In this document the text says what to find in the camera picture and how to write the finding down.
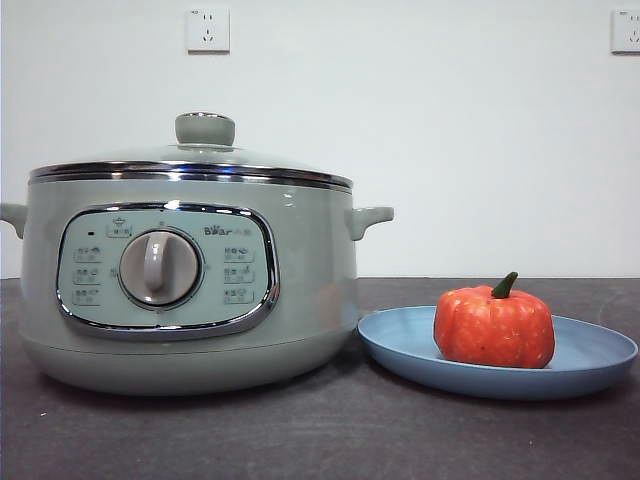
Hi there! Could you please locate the glass lid with green knob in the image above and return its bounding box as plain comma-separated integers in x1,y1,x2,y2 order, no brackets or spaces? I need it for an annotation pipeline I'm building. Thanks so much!
28,112,354,195

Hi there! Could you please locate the orange pumpkin with green stem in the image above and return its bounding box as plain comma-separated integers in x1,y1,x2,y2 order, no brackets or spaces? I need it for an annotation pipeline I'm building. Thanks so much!
432,271,557,370

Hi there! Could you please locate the pale green electric steamer pot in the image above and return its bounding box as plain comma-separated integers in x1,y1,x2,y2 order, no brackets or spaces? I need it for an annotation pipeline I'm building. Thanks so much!
0,167,395,397

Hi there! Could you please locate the blue round plate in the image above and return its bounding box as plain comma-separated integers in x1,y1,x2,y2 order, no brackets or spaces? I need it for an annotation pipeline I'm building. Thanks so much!
357,305,640,402

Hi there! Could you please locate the white wall socket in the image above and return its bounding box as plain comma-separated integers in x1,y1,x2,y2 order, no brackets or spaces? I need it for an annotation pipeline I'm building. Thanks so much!
186,7,232,55
610,8,640,55

